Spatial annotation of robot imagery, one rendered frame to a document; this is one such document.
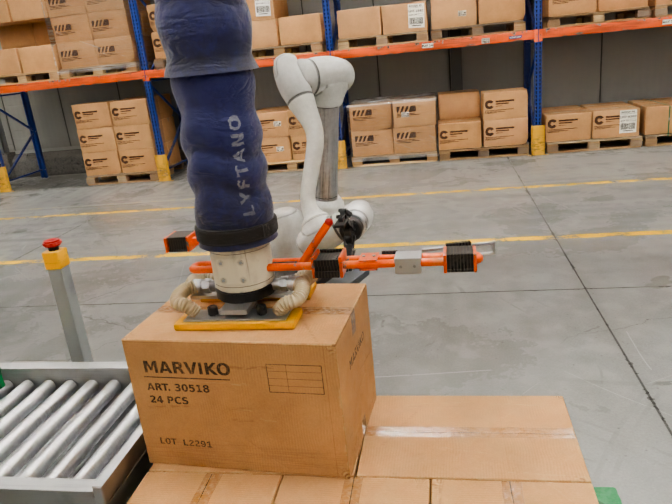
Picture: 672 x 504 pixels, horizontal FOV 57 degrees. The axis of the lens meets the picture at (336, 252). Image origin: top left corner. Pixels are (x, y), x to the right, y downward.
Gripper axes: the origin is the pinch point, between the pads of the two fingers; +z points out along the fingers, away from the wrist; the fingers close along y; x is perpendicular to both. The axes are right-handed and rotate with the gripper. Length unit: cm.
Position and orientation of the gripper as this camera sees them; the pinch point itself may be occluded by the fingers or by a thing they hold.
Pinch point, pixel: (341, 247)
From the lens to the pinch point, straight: 181.2
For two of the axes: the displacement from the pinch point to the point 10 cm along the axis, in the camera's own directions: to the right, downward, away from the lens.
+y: 1.0, 9.4, 3.2
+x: -9.8, 0.3, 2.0
